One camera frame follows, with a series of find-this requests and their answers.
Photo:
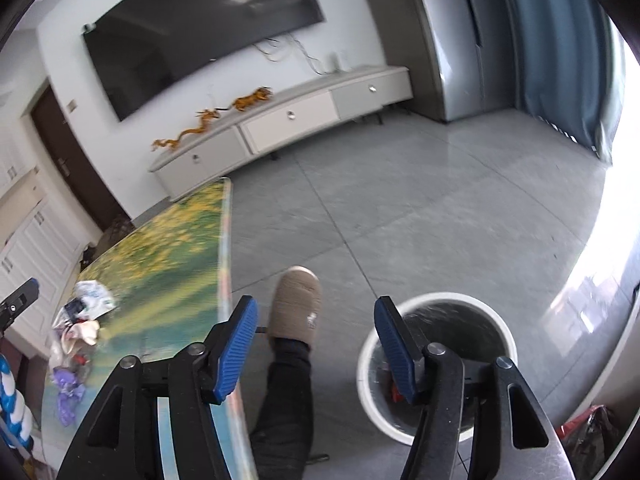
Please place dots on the clear white plastic bag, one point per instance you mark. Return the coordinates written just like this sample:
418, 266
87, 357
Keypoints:
95, 292

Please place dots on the flower print table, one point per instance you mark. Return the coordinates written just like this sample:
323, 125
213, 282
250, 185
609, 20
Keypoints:
165, 260

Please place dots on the white round bin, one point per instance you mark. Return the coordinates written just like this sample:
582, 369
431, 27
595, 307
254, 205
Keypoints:
367, 390

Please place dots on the dark snack package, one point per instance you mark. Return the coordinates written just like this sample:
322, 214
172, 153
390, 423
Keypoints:
75, 307

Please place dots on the beige slipper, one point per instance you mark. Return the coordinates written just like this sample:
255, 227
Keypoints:
295, 305

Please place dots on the red plastic bag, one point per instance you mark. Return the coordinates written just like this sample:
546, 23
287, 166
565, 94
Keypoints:
575, 430

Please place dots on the black bin liner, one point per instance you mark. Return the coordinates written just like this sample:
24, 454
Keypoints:
450, 325

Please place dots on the grey television cabinet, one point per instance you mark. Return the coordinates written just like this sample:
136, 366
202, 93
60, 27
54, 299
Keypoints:
290, 115

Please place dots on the dark brown door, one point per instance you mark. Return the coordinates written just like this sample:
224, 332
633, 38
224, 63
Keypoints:
75, 160

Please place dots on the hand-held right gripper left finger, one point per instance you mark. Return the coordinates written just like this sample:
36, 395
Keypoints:
234, 355

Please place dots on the person's leg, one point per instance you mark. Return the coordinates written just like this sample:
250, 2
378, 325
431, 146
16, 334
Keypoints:
285, 410

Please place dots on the grey refrigerator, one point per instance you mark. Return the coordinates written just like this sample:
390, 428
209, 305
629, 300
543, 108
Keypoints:
460, 45

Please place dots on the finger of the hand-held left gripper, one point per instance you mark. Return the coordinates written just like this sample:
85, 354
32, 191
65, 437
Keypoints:
20, 300

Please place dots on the orange tiger figurine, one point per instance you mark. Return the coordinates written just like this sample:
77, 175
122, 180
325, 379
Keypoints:
250, 100

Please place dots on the orange dragon figurine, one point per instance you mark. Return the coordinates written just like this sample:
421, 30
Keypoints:
192, 131

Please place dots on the blue curtain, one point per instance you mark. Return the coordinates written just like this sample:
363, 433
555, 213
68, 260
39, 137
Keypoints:
565, 60

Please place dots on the white red wrapper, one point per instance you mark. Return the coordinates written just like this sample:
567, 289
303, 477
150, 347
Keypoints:
395, 394

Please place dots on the black wall television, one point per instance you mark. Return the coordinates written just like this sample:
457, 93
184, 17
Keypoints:
200, 25

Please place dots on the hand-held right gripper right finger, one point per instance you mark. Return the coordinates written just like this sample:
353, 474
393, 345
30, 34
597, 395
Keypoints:
395, 350

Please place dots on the beige paper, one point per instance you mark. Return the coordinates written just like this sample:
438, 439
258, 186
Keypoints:
82, 332

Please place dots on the white panelled cupboard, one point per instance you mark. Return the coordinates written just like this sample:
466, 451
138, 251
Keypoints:
35, 240

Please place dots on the purple plastic wrapper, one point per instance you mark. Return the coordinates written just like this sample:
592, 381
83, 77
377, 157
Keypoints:
67, 392

